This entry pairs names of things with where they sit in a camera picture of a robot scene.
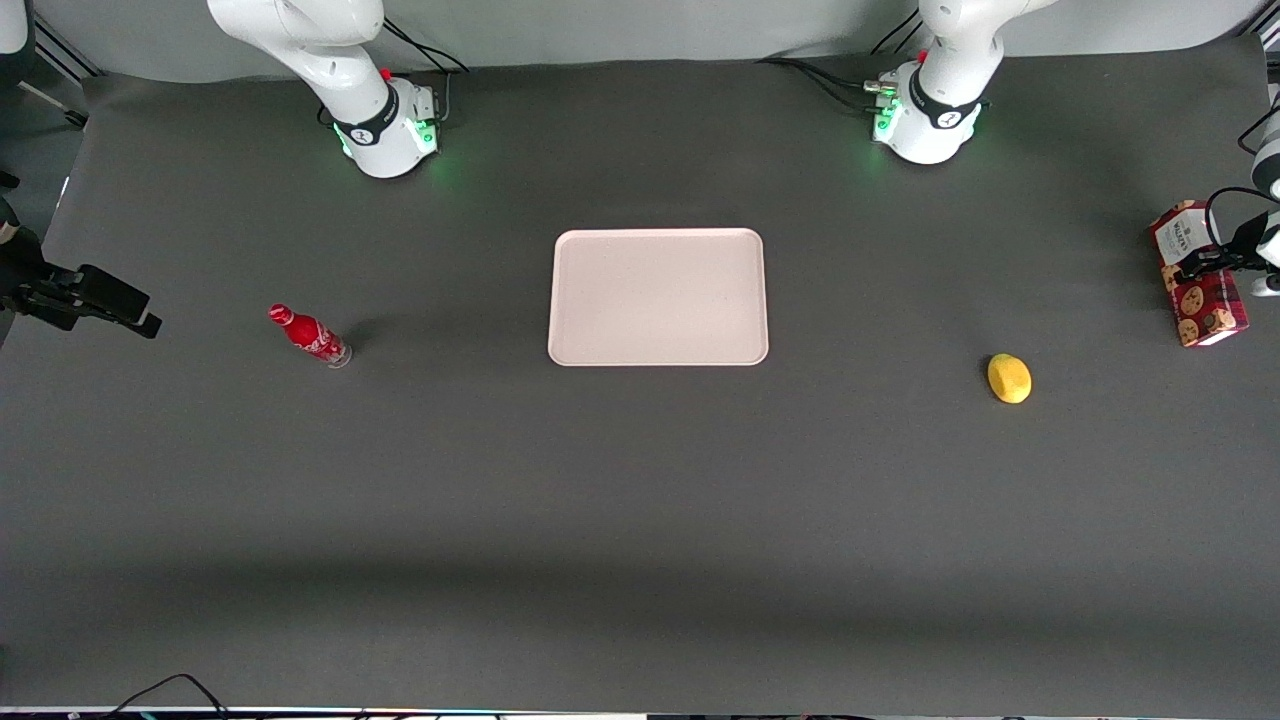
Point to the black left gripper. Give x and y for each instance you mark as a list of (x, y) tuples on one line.
[(1243, 243)]

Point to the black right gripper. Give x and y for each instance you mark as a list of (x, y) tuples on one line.
[(35, 283)]

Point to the red cookie box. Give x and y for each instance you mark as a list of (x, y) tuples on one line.
[(1205, 312)]

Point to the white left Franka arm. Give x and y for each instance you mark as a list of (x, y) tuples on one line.
[(940, 110)]

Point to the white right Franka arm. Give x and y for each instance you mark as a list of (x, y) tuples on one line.
[(345, 70)]

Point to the pale pink rectangular tray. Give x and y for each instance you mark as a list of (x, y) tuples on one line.
[(658, 297)]

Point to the red cola bottle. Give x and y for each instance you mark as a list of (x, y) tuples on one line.
[(308, 335)]

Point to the yellow lemon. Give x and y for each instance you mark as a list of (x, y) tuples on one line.
[(1010, 380)]

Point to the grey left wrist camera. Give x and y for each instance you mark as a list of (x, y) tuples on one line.
[(1268, 286)]

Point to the aluminium frame rail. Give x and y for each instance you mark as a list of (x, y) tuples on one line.
[(68, 52)]

